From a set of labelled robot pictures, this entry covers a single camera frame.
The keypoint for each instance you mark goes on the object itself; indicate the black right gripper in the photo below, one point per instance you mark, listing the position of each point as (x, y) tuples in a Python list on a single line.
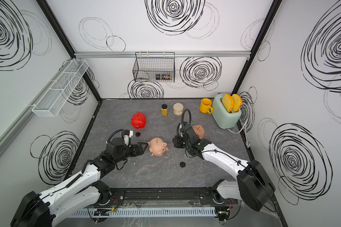
[(176, 141)]

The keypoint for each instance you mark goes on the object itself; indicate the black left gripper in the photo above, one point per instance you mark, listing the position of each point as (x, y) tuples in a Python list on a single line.
[(133, 147)]

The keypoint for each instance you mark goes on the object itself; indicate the light pink piggy bank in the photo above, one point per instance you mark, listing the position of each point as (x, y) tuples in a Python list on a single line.
[(157, 147)]

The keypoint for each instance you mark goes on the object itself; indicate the red piggy bank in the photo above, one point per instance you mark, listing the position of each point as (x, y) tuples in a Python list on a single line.
[(138, 121)]

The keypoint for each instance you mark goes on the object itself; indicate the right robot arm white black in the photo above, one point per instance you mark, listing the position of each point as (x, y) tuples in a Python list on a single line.
[(252, 184)]

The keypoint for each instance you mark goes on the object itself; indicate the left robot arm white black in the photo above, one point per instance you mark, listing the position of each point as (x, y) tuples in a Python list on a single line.
[(50, 207)]

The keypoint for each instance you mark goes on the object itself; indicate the dark pink piggy bank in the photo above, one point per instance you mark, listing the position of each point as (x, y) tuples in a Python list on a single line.
[(199, 130)]

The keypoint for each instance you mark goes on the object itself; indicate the yellow spice jar black lid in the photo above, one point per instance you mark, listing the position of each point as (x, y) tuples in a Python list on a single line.
[(164, 110)]

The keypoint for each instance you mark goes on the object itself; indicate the yellow mug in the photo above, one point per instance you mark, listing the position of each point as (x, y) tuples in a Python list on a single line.
[(205, 106)]

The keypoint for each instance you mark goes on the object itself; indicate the mint green toaster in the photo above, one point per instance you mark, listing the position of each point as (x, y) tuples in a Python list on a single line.
[(224, 119)]

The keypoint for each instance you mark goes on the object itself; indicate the yellow toast slice left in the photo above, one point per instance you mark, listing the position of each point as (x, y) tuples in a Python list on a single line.
[(227, 102)]

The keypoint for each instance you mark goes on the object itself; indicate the yellow toast slice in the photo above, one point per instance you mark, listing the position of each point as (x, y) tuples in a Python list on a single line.
[(227, 102), (237, 103)]

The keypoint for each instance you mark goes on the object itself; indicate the yellow toast slice right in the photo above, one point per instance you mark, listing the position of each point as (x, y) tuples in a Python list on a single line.
[(237, 103)]

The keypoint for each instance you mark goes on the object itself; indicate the small items in basket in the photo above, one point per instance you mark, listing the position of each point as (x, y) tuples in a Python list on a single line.
[(163, 77)]

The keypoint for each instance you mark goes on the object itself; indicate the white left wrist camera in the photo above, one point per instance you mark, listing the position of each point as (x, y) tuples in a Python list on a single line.
[(127, 135)]

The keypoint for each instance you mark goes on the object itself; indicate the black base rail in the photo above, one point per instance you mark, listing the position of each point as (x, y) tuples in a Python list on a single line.
[(202, 195)]

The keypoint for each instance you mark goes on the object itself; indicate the white slotted cable duct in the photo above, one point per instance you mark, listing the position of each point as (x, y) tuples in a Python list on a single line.
[(146, 212)]

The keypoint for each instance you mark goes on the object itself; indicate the black wire basket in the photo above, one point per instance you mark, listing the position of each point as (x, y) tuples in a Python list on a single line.
[(145, 69)]

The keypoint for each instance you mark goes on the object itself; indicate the aluminium wall rail back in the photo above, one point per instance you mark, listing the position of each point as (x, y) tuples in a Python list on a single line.
[(160, 54)]

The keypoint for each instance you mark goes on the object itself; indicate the aluminium wall rail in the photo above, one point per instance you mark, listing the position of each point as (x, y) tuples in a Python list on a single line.
[(7, 138), (160, 54)]

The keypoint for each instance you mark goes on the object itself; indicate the black corner frame post right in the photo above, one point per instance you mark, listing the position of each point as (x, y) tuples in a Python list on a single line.
[(259, 39)]

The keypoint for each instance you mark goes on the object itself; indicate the black corner frame post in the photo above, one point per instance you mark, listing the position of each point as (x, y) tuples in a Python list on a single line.
[(65, 42), (259, 39)]

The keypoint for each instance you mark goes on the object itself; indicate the white wire shelf basket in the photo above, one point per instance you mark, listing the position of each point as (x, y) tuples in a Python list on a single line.
[(68, 87)]

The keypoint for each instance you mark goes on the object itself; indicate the black corner frame post left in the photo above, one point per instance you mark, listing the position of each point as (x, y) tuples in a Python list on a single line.
[(65, 42)]

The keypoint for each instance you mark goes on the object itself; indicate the aluminium wall rail left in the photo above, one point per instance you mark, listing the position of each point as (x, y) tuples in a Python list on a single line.
[(7, 138)]

